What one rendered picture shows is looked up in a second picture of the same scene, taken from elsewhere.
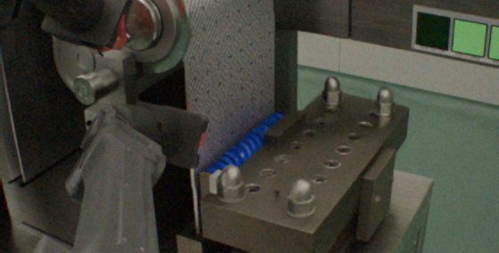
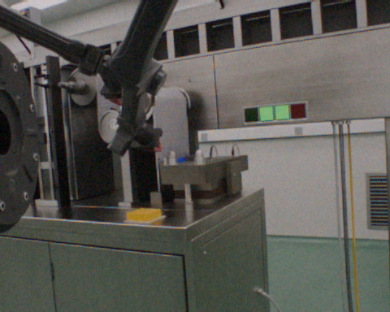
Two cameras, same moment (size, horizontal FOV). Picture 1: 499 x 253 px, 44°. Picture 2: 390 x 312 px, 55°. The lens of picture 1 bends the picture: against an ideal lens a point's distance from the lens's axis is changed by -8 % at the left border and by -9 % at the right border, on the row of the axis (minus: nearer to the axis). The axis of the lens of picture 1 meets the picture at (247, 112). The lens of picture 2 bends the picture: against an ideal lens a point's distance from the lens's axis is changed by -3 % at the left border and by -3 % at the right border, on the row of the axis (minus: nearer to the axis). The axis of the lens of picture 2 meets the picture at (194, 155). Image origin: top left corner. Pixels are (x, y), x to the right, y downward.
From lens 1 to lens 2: 65 cm
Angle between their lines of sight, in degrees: 23
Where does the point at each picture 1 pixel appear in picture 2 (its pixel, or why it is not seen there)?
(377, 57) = not seen: hidden behind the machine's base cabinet
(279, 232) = (192, 169)
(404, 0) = (238, 106)
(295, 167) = not seen: hidden behind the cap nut
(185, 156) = (154, 142)
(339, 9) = (214, 116)
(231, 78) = (171, 132)
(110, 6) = not seen: hidden behind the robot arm
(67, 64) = (104, 131)
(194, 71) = (157, 120)
